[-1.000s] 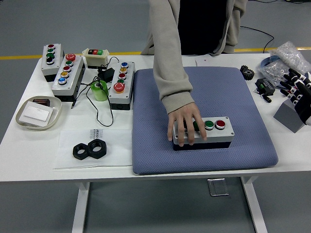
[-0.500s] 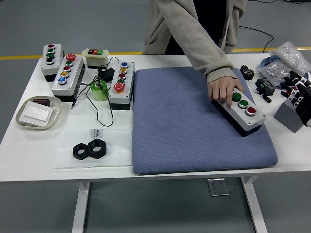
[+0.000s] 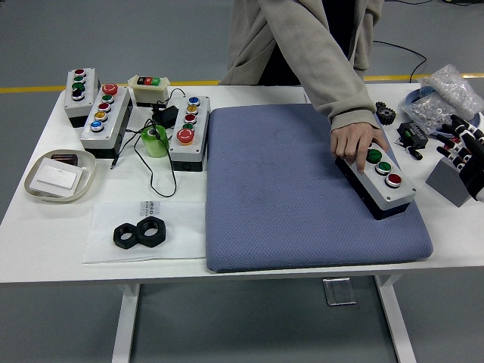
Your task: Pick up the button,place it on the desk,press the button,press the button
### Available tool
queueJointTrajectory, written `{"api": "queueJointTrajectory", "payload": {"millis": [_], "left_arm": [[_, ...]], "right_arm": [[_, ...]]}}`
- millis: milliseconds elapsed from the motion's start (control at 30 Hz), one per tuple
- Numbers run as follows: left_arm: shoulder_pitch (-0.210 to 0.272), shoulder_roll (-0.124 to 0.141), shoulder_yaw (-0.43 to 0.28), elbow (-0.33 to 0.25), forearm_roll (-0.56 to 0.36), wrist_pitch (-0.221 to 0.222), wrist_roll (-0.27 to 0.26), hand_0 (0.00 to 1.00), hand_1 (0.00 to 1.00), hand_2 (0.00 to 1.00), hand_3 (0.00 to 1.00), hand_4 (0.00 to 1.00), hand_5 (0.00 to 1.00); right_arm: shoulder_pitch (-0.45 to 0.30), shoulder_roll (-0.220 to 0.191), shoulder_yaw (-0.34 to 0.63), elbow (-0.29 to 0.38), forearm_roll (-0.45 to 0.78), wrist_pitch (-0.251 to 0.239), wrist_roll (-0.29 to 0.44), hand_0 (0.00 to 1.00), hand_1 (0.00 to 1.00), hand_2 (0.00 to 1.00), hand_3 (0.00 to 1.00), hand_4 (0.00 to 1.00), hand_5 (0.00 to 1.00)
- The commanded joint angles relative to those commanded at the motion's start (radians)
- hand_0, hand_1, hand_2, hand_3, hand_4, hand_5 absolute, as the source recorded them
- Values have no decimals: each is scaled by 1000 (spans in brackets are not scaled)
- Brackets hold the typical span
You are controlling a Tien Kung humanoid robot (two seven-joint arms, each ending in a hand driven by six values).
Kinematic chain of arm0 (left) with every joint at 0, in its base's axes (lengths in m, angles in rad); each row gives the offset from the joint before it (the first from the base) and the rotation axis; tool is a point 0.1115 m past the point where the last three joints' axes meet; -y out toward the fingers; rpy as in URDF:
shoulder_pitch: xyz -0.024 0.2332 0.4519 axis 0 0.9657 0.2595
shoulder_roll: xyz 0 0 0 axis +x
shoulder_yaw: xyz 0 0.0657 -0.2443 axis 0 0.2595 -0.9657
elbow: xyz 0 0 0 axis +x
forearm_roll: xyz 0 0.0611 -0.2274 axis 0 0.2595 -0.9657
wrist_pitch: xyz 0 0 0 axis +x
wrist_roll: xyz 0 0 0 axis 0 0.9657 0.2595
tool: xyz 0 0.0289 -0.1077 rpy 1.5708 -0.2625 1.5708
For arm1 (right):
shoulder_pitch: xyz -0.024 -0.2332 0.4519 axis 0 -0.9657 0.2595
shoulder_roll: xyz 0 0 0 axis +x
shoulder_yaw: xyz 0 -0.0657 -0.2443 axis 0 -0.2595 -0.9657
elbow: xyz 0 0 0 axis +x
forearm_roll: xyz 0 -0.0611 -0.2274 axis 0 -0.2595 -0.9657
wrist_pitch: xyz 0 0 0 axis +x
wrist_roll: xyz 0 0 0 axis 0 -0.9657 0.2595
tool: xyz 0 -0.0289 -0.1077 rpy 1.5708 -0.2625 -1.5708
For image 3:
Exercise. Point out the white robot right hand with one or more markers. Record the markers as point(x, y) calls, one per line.
point(472, 162)

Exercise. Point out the person's right hand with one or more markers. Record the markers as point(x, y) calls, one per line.
point(351, 140)

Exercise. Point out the four-button box with selector knob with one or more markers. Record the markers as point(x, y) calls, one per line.
point(382, 189)

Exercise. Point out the four-button box with black button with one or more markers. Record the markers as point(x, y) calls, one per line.
point(90, 90)

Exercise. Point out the person's right forearm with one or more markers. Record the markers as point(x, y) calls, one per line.
point(332, 83)

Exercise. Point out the five-button box, mushroom button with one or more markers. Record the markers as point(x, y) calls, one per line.
point(117, 109)
point(200, 125)

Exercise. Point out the grey block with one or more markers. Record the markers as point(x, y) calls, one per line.
point(446, 181)

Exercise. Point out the black gear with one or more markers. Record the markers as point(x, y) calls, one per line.
point(387, 113)

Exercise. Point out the small black connector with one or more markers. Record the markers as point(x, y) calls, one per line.
point(415, 154)

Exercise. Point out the black module with green terminal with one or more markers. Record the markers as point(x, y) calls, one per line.
point(412, 134)

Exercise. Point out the clear bag of washers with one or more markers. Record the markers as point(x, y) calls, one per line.
point(427, 109)

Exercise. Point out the blue round plate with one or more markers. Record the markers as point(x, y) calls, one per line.
point(410, 97)

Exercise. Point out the bubble wrap bag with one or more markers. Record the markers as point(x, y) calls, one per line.
point(450, 83)

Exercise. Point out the blue-grey padded mat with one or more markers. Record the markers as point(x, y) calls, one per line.
point(272, 181)

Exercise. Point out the person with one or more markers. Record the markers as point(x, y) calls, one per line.
point(249, 45)

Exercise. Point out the dark floor equipment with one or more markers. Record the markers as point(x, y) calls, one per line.
point(465, 2)

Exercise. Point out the white table leg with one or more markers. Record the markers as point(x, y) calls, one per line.
point(395, 321)
point(126, 321)

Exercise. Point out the black power adapter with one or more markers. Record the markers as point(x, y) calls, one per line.
point(164, 115)

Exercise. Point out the clear plastic bag sheet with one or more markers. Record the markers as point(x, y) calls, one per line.
point(181, 234)

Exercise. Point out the green tape roll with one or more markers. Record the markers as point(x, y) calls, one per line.
point(155, 147)

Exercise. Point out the large black hex nut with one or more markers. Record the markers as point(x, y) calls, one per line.
point(151, 238)

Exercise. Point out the small black hex nut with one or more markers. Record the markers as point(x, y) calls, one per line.
point(121, 242)

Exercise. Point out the white shallow tray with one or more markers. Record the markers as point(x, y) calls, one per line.
point(85, 189)

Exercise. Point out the dark brown small block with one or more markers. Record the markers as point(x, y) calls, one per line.
point(64, 157)

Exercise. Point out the silver bracket under table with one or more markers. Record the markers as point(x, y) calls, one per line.
point(339, 291)

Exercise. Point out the cream switch box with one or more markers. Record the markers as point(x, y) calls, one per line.
point(149, 90)

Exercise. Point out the white switch plate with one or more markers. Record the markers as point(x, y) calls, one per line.
point(56, 177)

